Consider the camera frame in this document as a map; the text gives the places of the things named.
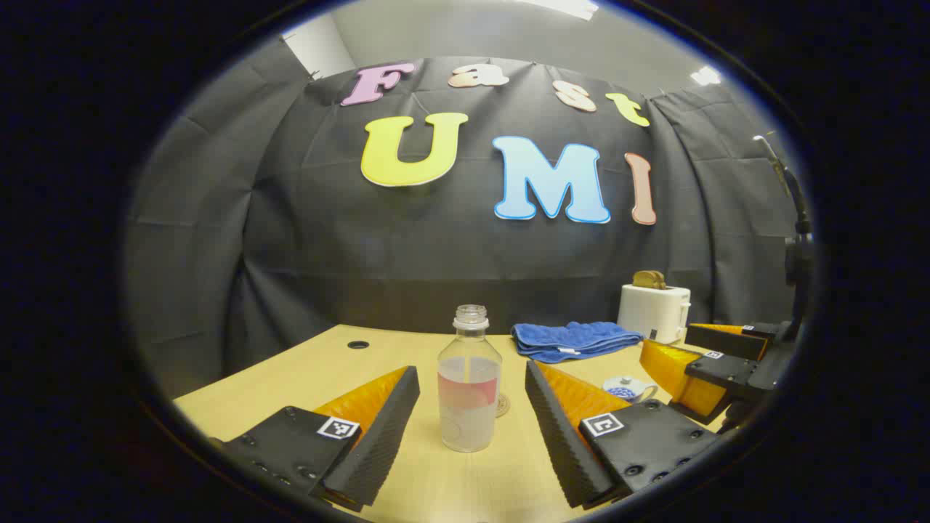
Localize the white blue-patterned teacup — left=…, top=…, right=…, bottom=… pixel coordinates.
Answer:
left=603, top=381, right=659, bottom=405

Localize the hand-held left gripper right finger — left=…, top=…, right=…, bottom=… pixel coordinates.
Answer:
left=525, top=360, right=727, bottom=509

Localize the white toaster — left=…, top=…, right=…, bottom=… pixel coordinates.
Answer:
left=617, top=283, right=692, bottom=344

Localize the thin dark rod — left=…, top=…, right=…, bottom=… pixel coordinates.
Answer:
left=753, top=134, right=811, bottom=237

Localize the clear plastic water bottle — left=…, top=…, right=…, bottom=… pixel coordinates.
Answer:
left=437, top=304, right=503, bottom=453

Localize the folded blue towel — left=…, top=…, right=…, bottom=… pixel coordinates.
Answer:
left=511, top=321, right=645, bottom=364

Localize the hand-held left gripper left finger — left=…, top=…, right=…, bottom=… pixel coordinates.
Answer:
left=211, top=365, right=421, bottom=513

